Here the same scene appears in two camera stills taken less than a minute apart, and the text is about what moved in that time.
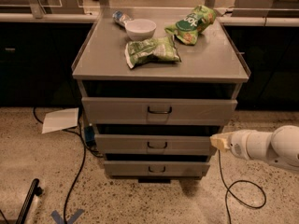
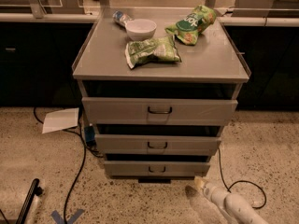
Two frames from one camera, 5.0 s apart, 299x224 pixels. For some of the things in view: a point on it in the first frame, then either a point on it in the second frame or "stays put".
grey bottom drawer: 157,168 stays put
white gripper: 239,144 → 212,190
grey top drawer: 158,111 stays put
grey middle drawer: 153,145 stays put
